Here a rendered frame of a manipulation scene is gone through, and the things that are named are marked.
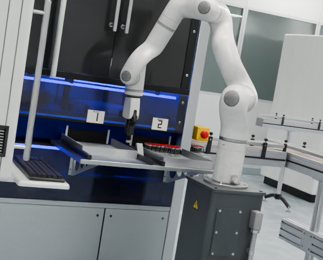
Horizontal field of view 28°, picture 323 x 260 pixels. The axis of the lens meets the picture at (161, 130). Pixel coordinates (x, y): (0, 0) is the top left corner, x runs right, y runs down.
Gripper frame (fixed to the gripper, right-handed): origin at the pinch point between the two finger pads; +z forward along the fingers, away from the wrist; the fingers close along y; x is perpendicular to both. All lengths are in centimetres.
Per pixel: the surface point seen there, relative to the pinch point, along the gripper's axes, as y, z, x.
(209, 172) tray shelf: 16.8, 14.3, 34.4
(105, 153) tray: 5.4, 10.4, -11.5
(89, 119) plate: -20.5, -0.8, -13.2
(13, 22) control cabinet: 37, -41, -61
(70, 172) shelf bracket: -19.6, 25.1, -19.9
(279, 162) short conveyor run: -38, 18, 106
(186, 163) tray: 14.6, 11.4, 23.8
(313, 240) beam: -7, 54, 114
